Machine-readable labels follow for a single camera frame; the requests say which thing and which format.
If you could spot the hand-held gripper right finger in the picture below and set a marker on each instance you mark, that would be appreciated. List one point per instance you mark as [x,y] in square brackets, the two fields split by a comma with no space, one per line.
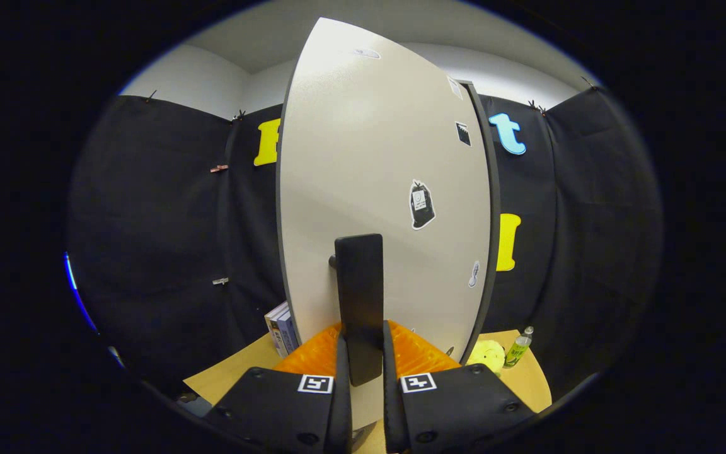
[391,410]

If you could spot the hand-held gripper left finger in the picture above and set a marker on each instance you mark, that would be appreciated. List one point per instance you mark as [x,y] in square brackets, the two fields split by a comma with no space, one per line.
[341,410]

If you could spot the dark grey shoe cabinet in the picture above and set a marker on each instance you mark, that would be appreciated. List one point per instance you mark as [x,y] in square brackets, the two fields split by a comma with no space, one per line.
[488,221]

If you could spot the beige book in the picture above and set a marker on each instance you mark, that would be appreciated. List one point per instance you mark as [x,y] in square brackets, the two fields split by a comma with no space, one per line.
[273,329]

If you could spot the yellow plush toy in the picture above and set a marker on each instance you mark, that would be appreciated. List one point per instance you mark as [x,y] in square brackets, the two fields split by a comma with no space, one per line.
[488,356]

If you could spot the small green bottle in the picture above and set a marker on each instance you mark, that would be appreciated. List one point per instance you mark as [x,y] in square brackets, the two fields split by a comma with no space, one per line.
[518,348]

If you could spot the black backdrop cloth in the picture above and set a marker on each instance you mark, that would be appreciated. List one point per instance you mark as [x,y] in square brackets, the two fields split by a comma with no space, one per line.
[149,221]

